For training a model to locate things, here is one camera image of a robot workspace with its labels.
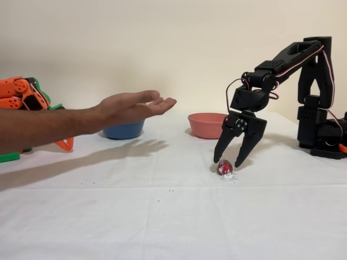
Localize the red candy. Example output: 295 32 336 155
216 159 239 183

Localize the person's forearm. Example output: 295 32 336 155
0 107 102 155

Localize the person's hand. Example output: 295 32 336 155
96 90 177 130

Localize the pink bowl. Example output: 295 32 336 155
188 113 230 140

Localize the blue bowl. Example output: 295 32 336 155
102 119 146 140

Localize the white tablecloth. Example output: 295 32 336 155
0 109 347 260

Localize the orange arm servo cable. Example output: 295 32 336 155
29 82 52 109

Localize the thin gripper cable loop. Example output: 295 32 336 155
225 78 246 113

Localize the red white arm cable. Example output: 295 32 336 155
271 44 345 147

